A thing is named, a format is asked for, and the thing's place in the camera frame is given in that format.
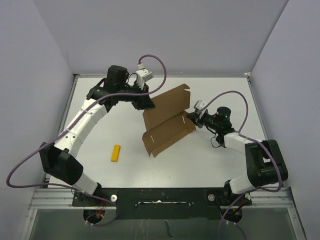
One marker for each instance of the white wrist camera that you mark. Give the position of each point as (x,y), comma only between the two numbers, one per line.
(200,106)
(143,75)

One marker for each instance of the yellow rectangular block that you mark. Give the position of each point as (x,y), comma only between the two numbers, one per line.
(115,153)

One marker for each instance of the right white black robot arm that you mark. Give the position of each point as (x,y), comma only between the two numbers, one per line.
(265,164)

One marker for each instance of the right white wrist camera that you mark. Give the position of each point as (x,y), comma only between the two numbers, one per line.
(200,106)

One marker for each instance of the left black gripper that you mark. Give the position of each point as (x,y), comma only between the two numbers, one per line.
(145,90)

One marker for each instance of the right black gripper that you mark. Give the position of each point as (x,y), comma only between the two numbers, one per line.
(197,120)

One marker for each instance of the brown cardboard box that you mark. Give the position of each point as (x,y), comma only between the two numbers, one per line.
(167,123)

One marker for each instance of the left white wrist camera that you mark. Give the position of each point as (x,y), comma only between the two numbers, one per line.
(143,75)

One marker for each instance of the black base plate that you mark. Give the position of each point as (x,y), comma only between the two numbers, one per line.
(162,203)

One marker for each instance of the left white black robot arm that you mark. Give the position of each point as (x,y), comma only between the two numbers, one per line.
(59,158)

